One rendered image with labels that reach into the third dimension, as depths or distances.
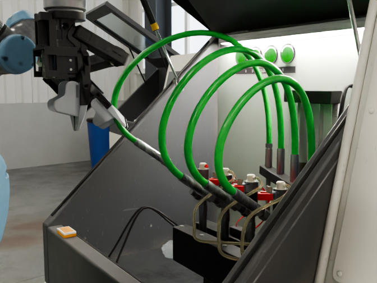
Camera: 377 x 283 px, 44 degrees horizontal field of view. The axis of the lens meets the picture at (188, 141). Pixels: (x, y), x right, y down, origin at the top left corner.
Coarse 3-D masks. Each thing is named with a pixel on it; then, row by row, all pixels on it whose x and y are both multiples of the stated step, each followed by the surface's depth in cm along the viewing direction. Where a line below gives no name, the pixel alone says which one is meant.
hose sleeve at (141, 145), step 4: (136, 140) 108; (140, 140) 109; (136, 144) 109; (140, 144) 109; (144, 144) 109; (140, 148) 109; (144, 148) 109; (148, 148) 109; (152, 148) 110; (148, 152) 109; (152, 152) 109; (156, 152) 110; (152, 156) 110; (156, 156) 110; (160, 156) 110; (160, 160) 110
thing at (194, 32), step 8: (184, 32) 108; (192, 32) 108; (200, 32) 108; (208, 32) 109; (216, 32) 109; (160, 40) 107; (168, 40) 107; (232, 40) 110; (152, 48) 107; (136, 56) 107; (144, 56) 107; (248, 56) 112; (136, 64) 107; (128, 72) 106; (256, 72) 113; (120, 80) 106; (120, 88) 107; (264, 88) 113; (112, 96) 107; (264, 96) 114; (112, 104) 107; (264, 104) 114; (120, 128) 108; (128, 136) 108; (272, 144) 115
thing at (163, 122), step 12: (228, 48) 95; (240, 48) 97; (204, 60) 92; (192, 72) 91; (180, 84) 90; (276, 84) 103; (276, 96) 104; (168, 108) 88; (276, 108) 105; (168, 156) 90; (168, 168) 90; (180, 180) 92; (192, 180) 93; (204, 192) 95
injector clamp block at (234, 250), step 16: (208, 224) 110; (176, 240) 107; (192, 240) 102; (240, 240) 99; (176, 256) 108; (192, 256) 102; (208, 256) 97; (240, 256) 90; (208, 272) 98; (224, 272) 93
